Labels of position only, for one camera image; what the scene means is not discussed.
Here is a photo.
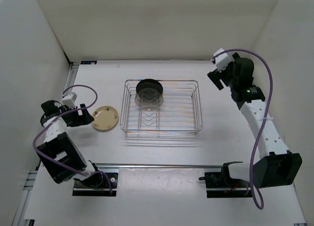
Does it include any beige ceramic plate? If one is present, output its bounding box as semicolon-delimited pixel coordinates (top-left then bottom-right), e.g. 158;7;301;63
92;106;119;131

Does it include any black round plate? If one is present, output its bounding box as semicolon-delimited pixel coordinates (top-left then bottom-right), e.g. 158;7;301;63
136;78;163;94

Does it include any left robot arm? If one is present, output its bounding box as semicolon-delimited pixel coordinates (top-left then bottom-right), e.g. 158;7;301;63
37;100;94;172

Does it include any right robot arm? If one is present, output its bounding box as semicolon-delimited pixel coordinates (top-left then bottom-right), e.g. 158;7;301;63
208;49;302;188

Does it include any left blue corner label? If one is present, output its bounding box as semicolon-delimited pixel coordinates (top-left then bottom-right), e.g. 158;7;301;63
80;60;97;65

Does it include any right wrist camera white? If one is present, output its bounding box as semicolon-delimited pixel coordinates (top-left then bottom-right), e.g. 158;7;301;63
211;48;232;73

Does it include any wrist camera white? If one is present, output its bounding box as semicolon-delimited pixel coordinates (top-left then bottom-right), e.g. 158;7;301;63
61;92;77;109
211;48;232;73

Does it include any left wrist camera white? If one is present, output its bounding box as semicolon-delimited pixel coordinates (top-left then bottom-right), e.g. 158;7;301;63
61;92;77;109

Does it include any wire dish rack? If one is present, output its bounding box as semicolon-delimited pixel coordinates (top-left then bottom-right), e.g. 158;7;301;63
120;79;203;134

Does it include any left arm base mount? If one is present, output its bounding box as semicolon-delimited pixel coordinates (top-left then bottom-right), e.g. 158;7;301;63
72;169;119;197

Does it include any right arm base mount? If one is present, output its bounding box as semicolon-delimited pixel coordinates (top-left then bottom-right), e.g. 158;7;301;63
199;172;252;199

